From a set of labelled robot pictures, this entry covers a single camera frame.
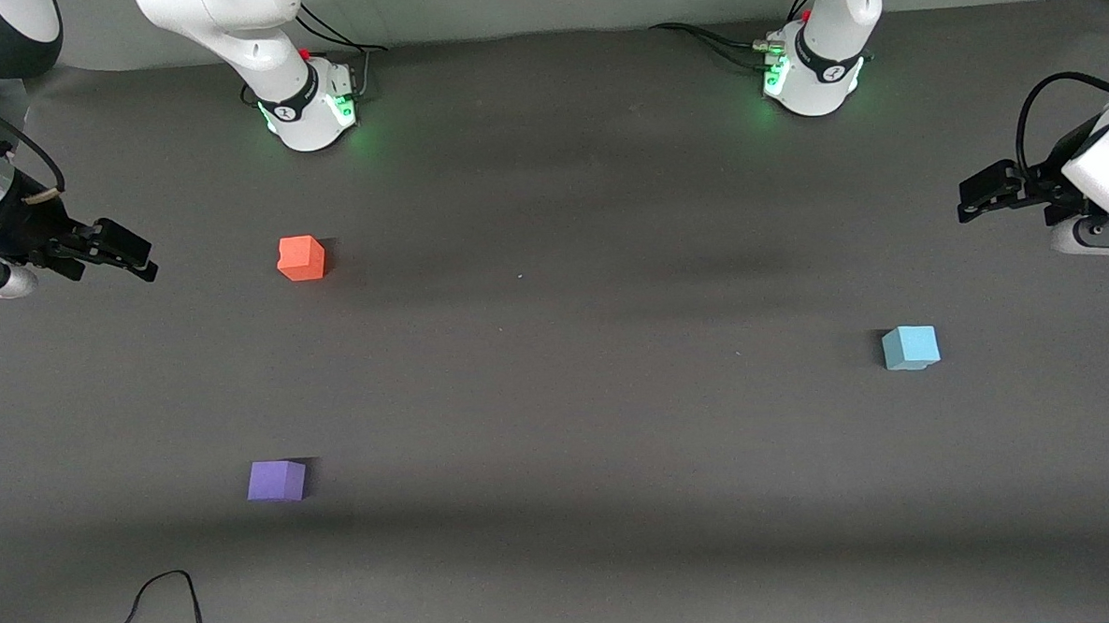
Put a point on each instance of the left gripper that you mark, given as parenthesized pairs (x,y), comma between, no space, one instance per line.
(1052,175)

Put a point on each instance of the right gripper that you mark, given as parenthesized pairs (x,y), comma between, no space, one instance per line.
(25,232)

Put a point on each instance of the light blue foam block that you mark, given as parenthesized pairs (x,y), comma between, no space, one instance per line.
(910,347)

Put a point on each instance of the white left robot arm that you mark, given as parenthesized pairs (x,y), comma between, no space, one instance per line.
(829,65)

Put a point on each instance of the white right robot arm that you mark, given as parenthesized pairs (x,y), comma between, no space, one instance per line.
(253,44)

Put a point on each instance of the orange foam block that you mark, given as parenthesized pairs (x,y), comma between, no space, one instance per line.
(300,259)

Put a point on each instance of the purple foam block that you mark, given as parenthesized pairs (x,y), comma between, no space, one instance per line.
(275,481)

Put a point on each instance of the dark grey table mat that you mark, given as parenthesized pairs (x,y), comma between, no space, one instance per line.
(561,461)

